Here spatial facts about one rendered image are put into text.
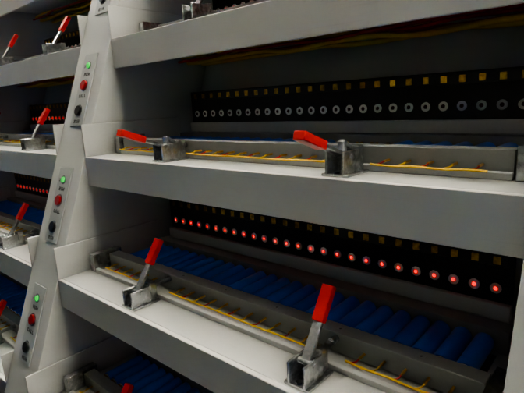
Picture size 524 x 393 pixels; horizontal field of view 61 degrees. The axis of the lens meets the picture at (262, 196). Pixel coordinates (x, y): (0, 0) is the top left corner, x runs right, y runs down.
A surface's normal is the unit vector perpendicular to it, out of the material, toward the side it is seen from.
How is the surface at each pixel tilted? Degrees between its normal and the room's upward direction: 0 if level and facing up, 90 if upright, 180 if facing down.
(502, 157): 111
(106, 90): 90
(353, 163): 90
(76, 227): 90
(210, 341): 21
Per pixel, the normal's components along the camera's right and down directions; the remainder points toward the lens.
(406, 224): -0.65, 0.19
